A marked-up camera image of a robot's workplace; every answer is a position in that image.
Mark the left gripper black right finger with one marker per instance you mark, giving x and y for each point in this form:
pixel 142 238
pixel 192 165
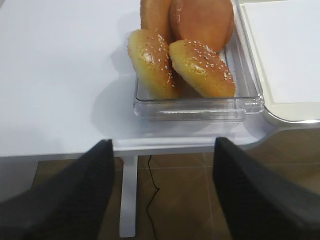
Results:
pixel 259 204

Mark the sesame bun top, left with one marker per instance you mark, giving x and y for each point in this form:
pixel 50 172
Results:
pixel 149 54

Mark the sesame bun top, right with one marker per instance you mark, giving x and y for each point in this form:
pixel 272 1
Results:
pixel 202 69

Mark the white table leg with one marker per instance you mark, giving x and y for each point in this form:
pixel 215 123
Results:
pixel 128 206

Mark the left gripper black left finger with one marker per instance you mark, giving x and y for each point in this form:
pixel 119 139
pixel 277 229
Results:
pixel 69 206

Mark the clear plastic bun container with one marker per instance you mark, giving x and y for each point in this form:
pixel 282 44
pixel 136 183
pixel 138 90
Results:
pixel 248 99

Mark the sesame bun , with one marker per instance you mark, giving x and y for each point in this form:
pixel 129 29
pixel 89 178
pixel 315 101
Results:
pixel 202 69
pixel 149 54

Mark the white cutting board tray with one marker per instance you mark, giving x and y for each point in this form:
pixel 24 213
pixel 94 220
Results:
pixel 283 40

